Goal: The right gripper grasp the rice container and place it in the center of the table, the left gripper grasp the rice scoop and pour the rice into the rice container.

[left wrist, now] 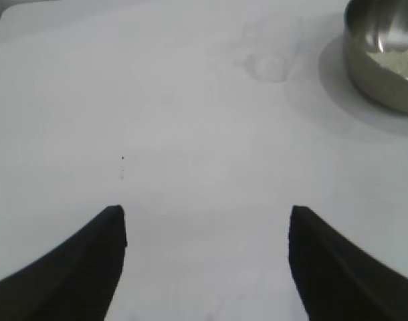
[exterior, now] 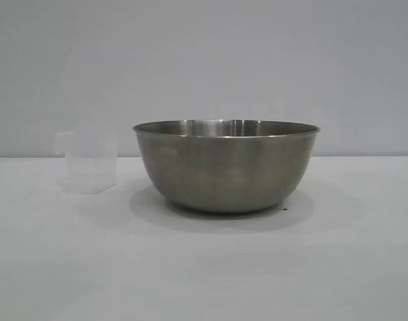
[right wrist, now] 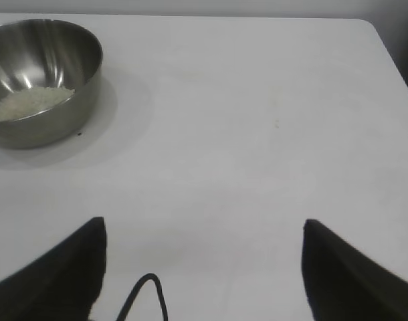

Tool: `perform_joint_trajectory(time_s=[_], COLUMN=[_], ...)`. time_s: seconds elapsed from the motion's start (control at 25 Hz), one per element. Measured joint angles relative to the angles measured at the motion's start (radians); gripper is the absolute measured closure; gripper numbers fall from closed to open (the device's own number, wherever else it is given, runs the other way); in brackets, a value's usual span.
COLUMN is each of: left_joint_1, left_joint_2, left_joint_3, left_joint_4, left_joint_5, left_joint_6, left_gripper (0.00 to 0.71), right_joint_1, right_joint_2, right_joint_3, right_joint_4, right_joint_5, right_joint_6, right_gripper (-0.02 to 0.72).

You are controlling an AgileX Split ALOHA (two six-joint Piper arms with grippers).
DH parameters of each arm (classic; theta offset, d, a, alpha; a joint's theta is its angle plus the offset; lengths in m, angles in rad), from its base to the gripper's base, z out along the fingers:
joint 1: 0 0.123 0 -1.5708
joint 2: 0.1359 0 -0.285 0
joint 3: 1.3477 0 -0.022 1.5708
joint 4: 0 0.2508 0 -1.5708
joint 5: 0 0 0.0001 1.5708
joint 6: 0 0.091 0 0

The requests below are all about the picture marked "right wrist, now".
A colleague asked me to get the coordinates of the stainless steel mixing bowl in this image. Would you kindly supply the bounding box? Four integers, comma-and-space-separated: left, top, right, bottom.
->
0, 19, 104, 150

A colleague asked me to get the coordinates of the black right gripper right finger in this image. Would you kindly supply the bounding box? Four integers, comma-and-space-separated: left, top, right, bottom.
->
300, 219, 408, 321

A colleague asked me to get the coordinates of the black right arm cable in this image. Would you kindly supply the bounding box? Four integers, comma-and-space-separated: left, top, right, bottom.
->
115, 272, 170, 321

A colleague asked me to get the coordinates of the white uncooked rice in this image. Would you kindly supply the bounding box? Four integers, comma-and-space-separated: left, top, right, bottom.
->
0, 86, 75, 124

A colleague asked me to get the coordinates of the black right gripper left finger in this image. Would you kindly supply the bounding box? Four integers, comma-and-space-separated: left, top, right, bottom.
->
0, 216, 108, 321

